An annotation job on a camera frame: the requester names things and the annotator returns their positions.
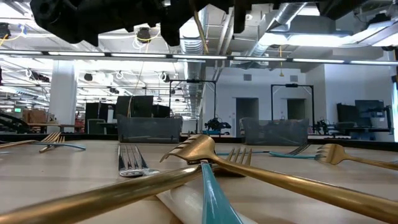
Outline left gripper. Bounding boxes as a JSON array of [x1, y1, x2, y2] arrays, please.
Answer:
[[99, 0, 200, 47]]

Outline gold fork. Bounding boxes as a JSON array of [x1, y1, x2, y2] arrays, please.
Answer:
[[0, 131, 62, 149], [39, 136, 65, 154], [159, 134, 398, 224], [314, 142, 398, 171], [0, 147, 253, 224], [192, 0, 210, 55]]

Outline teal-handled black fork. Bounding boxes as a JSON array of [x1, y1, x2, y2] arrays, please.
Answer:
[[200, 160, 245, 224], [268, 151, 317, 160], [33, 141, 87, 152], [216, 142, 312, 156]]

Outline black bar with lights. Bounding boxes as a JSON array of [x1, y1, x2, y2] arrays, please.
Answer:
[[0, 49, 398, 67]]

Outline yellow hanging pendant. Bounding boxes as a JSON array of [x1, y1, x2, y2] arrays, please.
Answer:
[[278, 45, 285, 78]]

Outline black monitors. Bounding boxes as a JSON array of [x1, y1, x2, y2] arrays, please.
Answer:
[[115, 95, 171, 119]]

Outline grey plastic bin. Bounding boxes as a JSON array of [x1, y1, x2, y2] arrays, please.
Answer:
[[241, 117, 310, 146], [116, 113, 183, 144]]

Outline black cabinet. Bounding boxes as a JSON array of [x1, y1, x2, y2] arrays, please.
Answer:
[[85, 101, 116, 135]]

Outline grey office chair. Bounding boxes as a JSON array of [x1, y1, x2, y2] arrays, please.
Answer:
[[86, 118, 107, 135]]

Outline red object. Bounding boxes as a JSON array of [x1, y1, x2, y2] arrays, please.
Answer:
[[74, 112, 85, 134]]

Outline white column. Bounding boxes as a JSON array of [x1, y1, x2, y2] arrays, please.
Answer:
[[46, 59, 78, 135]]

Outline desk with black monitors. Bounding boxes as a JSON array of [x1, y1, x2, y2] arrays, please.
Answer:
[[336, 99, 393, 141]]

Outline cardboard box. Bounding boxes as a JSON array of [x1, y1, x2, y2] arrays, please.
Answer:
[[22, 108, 48, 124]]

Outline black ceiling device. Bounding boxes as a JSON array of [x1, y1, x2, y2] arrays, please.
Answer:
[[0, 22, 10, 40]]

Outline black overhead camera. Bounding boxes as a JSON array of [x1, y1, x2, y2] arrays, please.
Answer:
[[136, 27, 152, 44]]

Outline silver ventilation duct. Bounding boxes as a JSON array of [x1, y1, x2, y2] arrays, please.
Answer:
[[173, 6, 208, 116]]

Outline black stand frame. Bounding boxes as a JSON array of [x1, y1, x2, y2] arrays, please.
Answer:
[[169, 78, 218, 138], [270, 83, 315, 123]]

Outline black aluminium table frame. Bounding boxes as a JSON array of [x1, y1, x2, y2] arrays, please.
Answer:
[[0, 133, 398, 152]]

